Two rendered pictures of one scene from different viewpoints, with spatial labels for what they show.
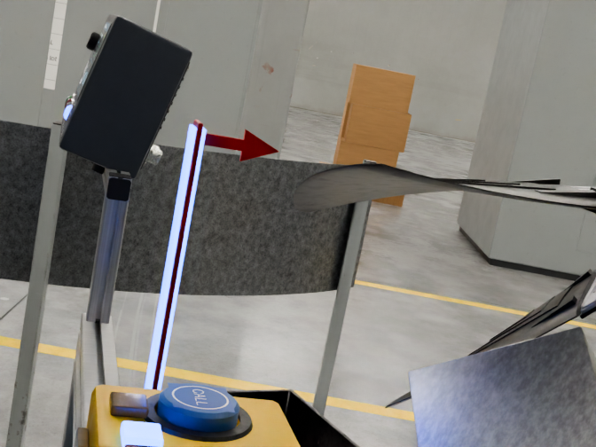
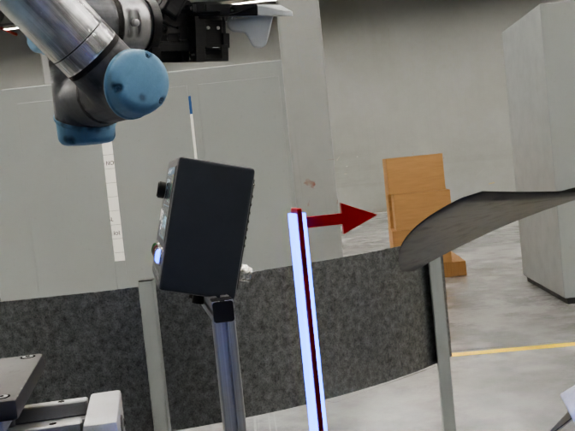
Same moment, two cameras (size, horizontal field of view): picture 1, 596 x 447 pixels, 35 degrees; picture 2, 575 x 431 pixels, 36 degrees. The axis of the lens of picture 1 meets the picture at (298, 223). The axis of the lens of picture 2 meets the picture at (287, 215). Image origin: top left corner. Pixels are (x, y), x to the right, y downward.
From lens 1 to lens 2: 0.05 m
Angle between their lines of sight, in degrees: 9
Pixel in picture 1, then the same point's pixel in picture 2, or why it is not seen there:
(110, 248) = (230, 369)
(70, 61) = (132, 231)
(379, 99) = (415, 184)
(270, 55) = (308, 171)
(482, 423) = not seen: outside the picture
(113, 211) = (223, 333)
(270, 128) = (328, 235)
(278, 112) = not seen: hidden behind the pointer
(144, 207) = (240, 335)
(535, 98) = (560, 139)
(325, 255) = (417, 333)
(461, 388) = not seen: outside the picture
